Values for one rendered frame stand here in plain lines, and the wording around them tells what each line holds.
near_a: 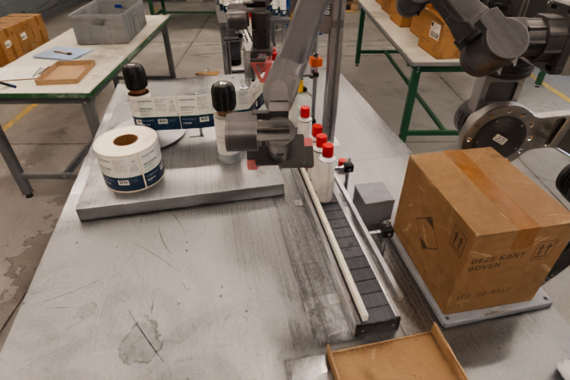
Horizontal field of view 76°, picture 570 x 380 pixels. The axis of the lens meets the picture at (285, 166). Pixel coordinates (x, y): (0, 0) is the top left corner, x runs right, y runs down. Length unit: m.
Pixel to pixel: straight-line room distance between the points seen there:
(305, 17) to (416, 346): 0.75
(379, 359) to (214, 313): 0.40
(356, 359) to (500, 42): 0.70
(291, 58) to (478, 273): 0.61
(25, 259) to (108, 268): 1.50
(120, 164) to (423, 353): 0.99
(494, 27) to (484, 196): 0.37
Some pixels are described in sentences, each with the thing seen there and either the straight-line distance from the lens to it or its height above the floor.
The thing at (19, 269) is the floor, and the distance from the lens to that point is 2.60.
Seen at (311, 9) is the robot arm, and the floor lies 1.50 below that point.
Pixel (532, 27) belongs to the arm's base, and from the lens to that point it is 0.84.
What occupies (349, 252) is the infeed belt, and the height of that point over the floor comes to 0.88.
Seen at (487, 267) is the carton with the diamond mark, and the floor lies 1.01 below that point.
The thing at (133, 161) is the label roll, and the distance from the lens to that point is 1.26.
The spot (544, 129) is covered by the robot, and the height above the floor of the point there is 1.16.
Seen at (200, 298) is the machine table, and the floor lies 0.83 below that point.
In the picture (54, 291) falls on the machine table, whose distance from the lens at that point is 1.18.
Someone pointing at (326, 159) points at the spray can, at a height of 1.05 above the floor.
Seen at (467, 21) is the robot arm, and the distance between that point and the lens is 0.80.
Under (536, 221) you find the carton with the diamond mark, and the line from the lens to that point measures 0.93.
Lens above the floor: 1.65
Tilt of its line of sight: 35 degrees down
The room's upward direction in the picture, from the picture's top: straight up
